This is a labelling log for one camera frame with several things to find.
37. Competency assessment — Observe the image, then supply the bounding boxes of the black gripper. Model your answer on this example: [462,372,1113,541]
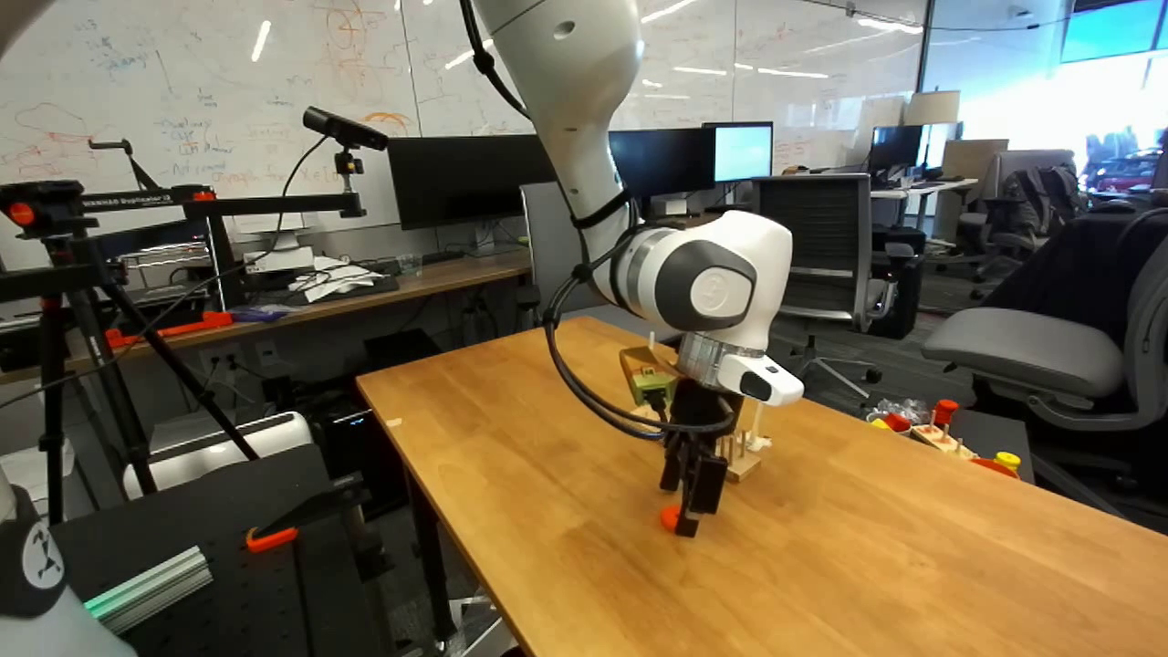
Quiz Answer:
[658,381,741,541]

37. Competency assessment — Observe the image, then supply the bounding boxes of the small white peg stand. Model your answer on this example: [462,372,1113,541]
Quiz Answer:
[741,400,777,456]

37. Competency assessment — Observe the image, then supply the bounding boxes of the clear plastic bag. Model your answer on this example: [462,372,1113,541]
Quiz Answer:
[870,393,927,423]

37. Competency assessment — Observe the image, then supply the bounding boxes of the wooden toy board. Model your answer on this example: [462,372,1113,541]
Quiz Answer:
[909,423,977,463]

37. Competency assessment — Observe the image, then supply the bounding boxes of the black mesh office chair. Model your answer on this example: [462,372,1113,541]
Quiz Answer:
[750,173,885,404]

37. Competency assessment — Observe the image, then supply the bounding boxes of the grey padded office chair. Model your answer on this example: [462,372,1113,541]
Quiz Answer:
[519,176,614,328]

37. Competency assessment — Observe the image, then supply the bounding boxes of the colourful small toys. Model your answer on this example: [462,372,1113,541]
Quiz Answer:
[870,398,1035,485]

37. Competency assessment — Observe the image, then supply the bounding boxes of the black monitor dark screen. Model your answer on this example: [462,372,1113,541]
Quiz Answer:
[604,125,714,203]

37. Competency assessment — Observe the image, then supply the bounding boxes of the long wooden office desk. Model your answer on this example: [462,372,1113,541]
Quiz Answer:
[68,212,760,367]

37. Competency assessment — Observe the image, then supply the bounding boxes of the monitor with lit screen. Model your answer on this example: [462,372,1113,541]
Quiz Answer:
[708,117,777,191]

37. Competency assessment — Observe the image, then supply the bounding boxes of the grey office chair wide seat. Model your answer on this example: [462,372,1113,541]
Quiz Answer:
[920,230,1168,490]

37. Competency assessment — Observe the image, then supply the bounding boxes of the wide black monitor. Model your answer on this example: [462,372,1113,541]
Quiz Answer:
[383,132,561,233]

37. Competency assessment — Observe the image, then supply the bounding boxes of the white papers pile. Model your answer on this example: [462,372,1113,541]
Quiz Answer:
[283,259,388,306]

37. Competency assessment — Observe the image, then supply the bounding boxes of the black swivel chair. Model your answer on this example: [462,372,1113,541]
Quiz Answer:
[971,149,1087,261]

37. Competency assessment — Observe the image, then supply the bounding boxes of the beige lamp shade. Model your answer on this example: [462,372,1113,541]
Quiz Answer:
[902,86,965,128]

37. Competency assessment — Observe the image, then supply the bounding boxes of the black platform top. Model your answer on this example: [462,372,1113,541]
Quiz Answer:
[51,443,395,657]

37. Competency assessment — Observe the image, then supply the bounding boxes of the white flat case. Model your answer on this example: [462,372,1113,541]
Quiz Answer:
[121,407,318,505]

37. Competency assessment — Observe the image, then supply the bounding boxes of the red flat bar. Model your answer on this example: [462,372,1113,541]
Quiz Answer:
[106,309,238,355]

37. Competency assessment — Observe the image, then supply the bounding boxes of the silver aluminium bar green edge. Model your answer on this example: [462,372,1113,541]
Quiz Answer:
[79,544,216,634]

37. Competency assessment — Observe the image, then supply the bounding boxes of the black tripod with boom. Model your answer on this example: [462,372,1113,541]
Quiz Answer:
[0,135,370,528]

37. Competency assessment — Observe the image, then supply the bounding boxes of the black round cap white logo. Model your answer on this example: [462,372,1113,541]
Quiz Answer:
[0,485,68,619]

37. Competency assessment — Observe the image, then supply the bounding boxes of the gold wrist camera bar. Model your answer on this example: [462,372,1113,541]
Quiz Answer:
[617,343,683,413]

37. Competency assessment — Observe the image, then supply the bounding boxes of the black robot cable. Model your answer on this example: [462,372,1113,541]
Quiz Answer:
[541,180,746,445]

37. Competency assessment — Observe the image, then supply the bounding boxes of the black clamp orange handle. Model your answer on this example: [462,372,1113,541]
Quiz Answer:
[241,471,370,559]

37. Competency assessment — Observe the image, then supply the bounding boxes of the black bar camera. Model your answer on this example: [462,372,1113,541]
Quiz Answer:
[300,103,395,154]

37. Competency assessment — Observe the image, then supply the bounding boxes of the black camera cable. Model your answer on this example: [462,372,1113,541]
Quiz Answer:
[272,135,337,240]

